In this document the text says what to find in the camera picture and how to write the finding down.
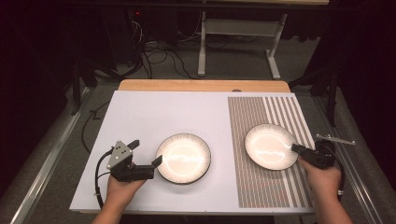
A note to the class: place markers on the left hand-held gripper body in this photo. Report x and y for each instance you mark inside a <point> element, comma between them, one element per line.
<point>130,172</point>

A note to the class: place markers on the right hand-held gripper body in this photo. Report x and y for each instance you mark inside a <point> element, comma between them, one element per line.
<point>323,157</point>

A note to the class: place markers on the white ribbed plate dark rim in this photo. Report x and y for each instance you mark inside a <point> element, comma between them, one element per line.
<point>267,146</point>
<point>183,158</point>

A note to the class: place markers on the person's left hand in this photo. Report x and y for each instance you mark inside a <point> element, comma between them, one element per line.
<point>121,191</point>

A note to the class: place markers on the person's right hand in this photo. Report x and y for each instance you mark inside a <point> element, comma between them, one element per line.
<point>325,180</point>

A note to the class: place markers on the white board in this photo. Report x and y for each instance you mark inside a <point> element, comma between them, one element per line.
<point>155,109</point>

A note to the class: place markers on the black metal stand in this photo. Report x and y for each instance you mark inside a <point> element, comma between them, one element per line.
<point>75,87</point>
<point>332,99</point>

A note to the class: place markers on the grey striped mat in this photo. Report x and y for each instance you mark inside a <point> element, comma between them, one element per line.
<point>243,118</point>

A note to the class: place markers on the wooden table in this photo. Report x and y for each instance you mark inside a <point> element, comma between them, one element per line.
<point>202,85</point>

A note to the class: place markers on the dark cabinet with red light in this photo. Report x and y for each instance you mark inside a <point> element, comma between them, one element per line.
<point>121,37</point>

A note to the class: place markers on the aluminium rail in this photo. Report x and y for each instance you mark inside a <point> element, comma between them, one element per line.
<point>358,174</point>
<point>49,158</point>

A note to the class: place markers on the white metal desk frame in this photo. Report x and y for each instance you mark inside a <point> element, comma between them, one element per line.
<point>239,27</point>

